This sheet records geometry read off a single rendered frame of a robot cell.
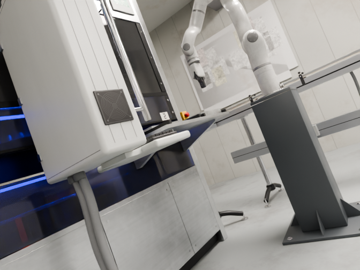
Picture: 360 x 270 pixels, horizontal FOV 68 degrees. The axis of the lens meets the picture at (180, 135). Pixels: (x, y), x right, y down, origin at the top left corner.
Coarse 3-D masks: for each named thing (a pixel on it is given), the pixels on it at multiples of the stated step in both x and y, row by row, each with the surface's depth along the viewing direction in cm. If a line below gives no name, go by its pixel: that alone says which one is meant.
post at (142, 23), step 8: (136, 8) 215; (144, 24) 216; (144, 32) 212; (152, 48) 213; (160, 64) 214; (160, 72) 210; (168, 88) 211; (168, 96) 208; (176, 112) 208; (176, 120) 207; (192, 152) 207; (200, 168) 208; (200, 176) 204; (208, 192) 205; (216, 208) 206; (216, 216) 203; (216, 232) 203; (224, 232) 204; (224, 240) 200
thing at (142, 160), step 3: (153, 153) 152; (144, 156) 154; (147, 156) 152; (150, 156) 153; (138, 159) 157; (141, 159) 155; (144, 159) 154; (147, 159) 154; (135, 162) 159; (138, 162) 157; (141, 162) 156; (144, 162) 155; (138, 165) 158; (141, 165) 156; (138, 168) 158
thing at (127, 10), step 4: (112, 0) 193; (116, 0) 197; (120, 0) 200; (124, 0) 204; (128, 0) 208; (112, 4) 192; (116, 4) 195; (120, 4) 198; (124, 4) 202; (128, 4) 206; (112, 8) 191; (116, 8) 194; (120, 8) 197; (124, 8) 201; (128, 8) 204; (124, 12) 200; (128, 12) 203; (132, 12) 207
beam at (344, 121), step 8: (352, 112) 206; (328, 120) 216; (336, 120) 213; (344, 120) 210; (352, 120) 207; (320, 128) 221; (328, 128) 217; (336, 128) 214; (344, 128) 211; (320, 136) 222; (256, 144) 255; (264, 144) 250; (232, 152) 270; (240, 152) 266; (248, 152) 261; (256, 152) 256; (264, 152) 252; (240, 160) 267
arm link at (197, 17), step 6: (192, 12) 179; (198, 12) 177; (192, 18) 178; (198, 18) 177; (192, 24) 178; (198, 24) 178; (186, 30) 175; (192, 30) 174; (198, 30) 177; (186, 36) 172; (192, 36) 172; (186, 42) 172; (192, 42) 172; (186, 48) 172; (192, 48) 173; (186, 54) 176
